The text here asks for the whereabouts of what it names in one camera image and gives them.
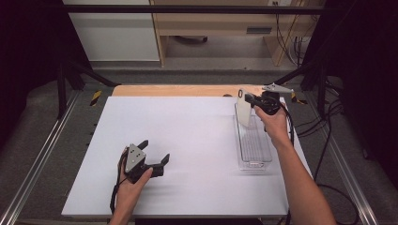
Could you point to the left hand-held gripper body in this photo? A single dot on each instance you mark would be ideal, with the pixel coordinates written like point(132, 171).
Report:
point(135, 159)

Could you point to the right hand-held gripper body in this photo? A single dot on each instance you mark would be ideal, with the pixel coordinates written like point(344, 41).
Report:
point(269, 101)

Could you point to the clear plastic packaging tray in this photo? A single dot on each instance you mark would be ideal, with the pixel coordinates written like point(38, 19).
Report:
point(255, 146)

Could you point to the person's right hand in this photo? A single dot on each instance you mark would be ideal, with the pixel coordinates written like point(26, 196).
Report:
point(275, 126)

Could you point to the person's left hand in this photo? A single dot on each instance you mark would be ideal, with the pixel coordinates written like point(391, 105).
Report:
point(130, 193)

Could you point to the yellow black tape marker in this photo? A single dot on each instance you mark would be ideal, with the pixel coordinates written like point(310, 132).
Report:
point(298, 100)
point(96, 97)

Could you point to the white table board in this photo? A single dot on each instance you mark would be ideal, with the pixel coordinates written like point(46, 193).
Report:
point(200, 140)

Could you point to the wooden desk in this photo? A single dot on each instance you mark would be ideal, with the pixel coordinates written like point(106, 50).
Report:
point(219, 23)

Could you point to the black curtain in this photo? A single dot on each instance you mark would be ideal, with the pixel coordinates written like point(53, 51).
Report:
point(363, 78)
point(28, 62)

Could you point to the white cabinet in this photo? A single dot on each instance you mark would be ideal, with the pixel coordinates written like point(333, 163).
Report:
point(115, 37)

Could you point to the black frame strut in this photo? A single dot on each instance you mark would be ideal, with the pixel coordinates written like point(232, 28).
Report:
point(90, 74)
point(300, 72)

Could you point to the aluminium rail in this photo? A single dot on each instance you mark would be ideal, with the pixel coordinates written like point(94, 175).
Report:
point(40, 156)
point(344, 162)

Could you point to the black horizontal frame bar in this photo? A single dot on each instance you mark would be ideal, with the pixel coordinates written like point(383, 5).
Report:
point(187, 9)

